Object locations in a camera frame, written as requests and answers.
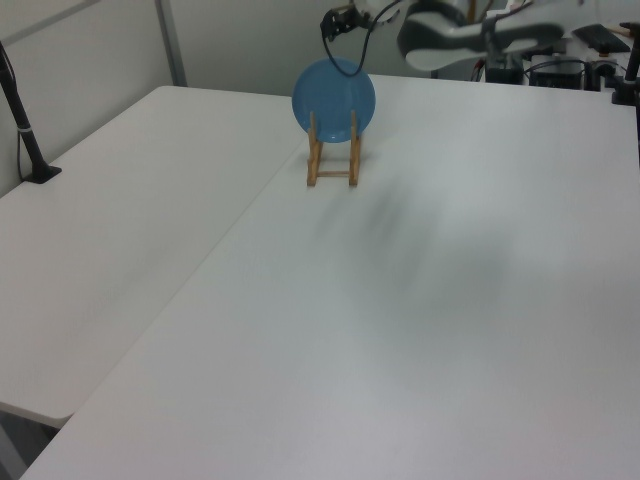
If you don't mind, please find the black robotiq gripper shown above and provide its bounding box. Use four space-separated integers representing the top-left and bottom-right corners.
319 6 373 41

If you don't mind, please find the wooden plate rack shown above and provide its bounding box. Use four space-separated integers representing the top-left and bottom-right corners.
305 109 363 190

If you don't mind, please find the black camera pole with base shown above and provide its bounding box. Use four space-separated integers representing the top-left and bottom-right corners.
0 39 64 185

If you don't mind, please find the black pole with clamp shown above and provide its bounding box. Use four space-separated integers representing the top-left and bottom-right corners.
608 38 640 107

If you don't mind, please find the blue round plate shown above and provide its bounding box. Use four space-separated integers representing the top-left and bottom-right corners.
291 56 378 145

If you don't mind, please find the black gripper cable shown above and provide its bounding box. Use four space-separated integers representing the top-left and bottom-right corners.
321 0 402 78

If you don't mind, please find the small black control box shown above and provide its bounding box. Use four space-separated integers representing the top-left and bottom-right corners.
483 53 525 85

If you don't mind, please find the black computer box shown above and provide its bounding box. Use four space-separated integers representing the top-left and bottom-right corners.
528 58 587 91

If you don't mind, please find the black keyboard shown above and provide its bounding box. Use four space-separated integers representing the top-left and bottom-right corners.
571 23 632 54

